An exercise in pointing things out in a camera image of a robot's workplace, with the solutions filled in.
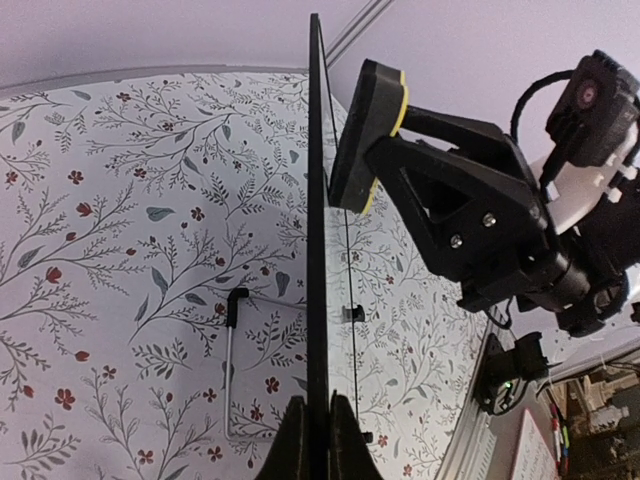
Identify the aluminium front rail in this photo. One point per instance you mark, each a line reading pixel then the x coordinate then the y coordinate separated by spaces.
pixel 470 451

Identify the white whiteboard black frame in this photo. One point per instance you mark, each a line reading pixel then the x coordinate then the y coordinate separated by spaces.
pixel 330 368

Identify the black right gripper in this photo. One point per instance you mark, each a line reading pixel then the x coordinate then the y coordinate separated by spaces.
pixel 464 208

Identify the yellow black whiteboard eraser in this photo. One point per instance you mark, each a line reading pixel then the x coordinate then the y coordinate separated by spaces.
pixel 377 111

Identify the white red-lettered sign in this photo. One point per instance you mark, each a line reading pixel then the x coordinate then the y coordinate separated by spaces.
pixel 533 458

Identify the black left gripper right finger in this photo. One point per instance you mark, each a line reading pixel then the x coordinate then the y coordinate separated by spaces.
pixel 349 457

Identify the black whiteboard stand foot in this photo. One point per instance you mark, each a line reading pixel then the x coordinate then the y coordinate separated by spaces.
pixel 367 436
pixel 352 314

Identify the aluminium corner post right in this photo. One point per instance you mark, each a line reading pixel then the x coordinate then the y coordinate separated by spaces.
pixel 372 11

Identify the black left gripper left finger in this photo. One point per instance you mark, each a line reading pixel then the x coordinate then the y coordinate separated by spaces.
pixel 286 459

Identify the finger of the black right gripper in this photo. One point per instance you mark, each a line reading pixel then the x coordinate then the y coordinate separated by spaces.
pixel 480 141

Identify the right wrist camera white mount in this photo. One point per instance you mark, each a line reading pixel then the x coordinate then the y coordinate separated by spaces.
pixel 593 127

